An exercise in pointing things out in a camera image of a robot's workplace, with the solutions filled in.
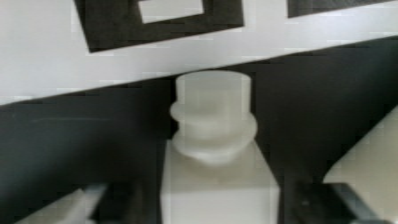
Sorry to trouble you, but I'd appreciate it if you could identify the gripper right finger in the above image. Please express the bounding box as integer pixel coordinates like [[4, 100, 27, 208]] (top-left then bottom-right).
[[281, 183, 393, 224]]

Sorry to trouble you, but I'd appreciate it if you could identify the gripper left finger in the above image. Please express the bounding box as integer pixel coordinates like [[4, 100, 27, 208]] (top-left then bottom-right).
[[15, 182, 162, 224]]

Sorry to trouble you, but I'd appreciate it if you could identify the white desk leg front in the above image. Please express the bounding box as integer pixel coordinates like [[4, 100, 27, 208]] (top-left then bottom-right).
[[160, 70, 281, 224]]

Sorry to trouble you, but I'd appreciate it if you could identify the white desk tabletop tray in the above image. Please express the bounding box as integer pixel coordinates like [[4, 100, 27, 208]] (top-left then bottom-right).
[[324, 106, 398, 224]]

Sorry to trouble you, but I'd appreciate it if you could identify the white marker sheet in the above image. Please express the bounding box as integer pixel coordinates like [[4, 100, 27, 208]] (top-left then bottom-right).
[[0, 0, 398, 105]]

